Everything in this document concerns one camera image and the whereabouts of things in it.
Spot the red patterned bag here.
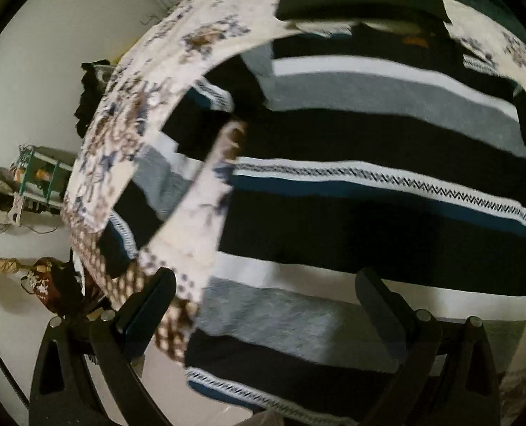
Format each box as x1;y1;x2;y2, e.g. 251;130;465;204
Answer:
20;258;80;316

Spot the black grey striped sweater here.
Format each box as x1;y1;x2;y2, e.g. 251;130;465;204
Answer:
99;27;526;425

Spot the floral bed sheet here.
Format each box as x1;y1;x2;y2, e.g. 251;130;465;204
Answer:
60;0;526;426

